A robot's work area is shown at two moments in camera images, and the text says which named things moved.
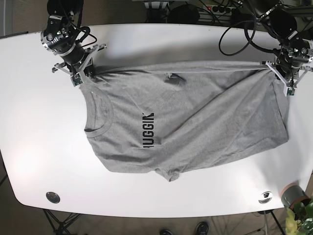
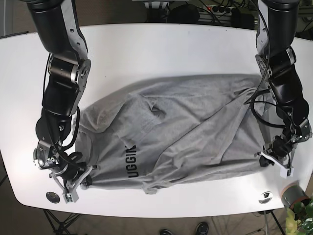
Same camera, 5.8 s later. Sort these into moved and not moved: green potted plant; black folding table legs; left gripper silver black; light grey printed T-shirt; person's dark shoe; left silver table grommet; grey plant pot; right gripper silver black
Moved: light grey printed T-shirt; left gripper silver black; right gripper silver black
Not moved: green potted plant; grey plant pot; black folding table legs; left silver table grommet; person's dark shoe
